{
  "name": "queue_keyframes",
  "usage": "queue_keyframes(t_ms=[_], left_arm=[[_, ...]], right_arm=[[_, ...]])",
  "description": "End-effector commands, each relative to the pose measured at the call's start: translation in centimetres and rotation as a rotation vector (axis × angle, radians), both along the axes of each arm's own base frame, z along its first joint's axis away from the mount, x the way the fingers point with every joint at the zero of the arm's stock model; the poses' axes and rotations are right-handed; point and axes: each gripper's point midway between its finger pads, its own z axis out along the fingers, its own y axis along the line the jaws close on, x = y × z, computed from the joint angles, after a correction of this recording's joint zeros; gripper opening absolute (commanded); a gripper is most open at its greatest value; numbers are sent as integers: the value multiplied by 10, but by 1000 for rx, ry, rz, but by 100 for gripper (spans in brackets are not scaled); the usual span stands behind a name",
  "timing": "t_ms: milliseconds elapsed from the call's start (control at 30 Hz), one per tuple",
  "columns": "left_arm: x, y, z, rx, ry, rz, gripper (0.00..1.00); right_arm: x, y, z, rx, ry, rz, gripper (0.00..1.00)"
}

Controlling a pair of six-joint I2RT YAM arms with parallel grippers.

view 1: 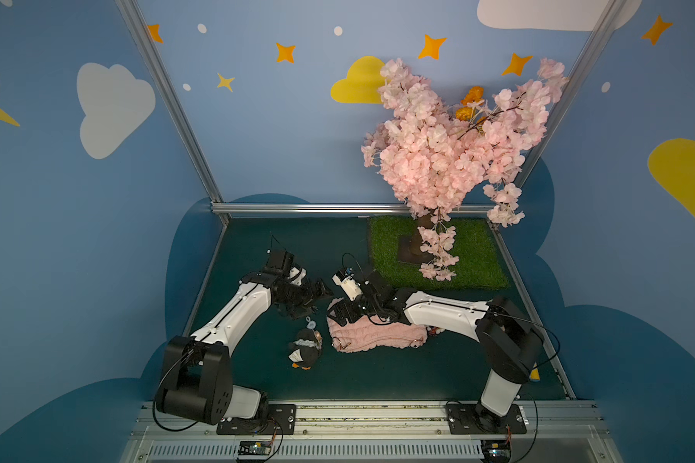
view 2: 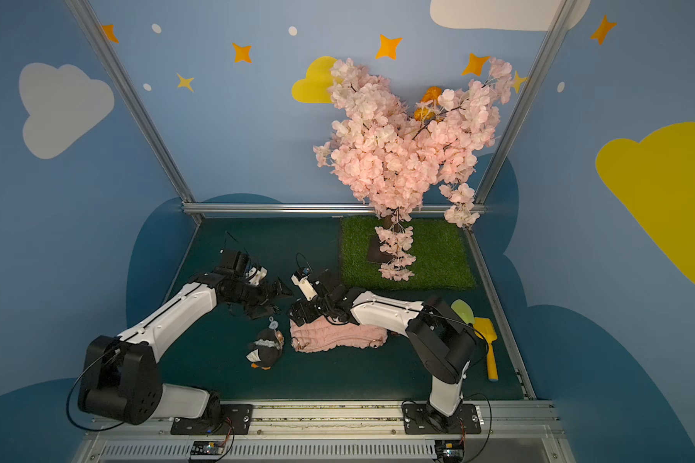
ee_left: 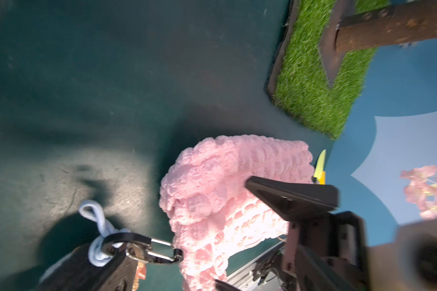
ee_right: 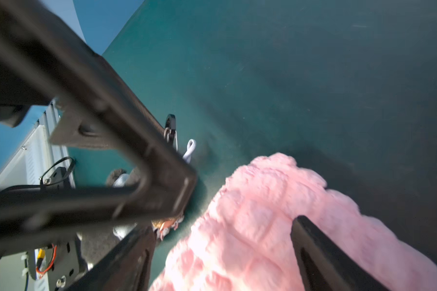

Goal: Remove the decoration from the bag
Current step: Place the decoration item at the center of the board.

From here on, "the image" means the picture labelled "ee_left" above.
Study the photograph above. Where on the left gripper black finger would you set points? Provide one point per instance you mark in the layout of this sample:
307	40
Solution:
74	272

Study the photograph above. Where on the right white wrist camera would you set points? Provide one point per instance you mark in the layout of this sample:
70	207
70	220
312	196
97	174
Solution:
409	262

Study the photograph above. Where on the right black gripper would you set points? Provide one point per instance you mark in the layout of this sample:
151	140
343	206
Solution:
323	251

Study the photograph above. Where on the green artificial grass mat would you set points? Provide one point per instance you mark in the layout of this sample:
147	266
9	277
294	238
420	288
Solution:
302	89

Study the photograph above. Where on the dark tree base plate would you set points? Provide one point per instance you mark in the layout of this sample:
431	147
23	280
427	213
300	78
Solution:
330	58

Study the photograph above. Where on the pink cherry blossom tree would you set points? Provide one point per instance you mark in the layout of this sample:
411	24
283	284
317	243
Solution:
392	126

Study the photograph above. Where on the pink fluffy knitted bag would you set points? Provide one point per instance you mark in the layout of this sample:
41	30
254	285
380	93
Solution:
211	213

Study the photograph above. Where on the white orange duck plush charm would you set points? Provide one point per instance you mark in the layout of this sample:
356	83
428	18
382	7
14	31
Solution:
140	248

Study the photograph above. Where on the yellow toy shovel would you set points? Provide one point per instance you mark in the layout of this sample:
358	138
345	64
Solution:
319	175

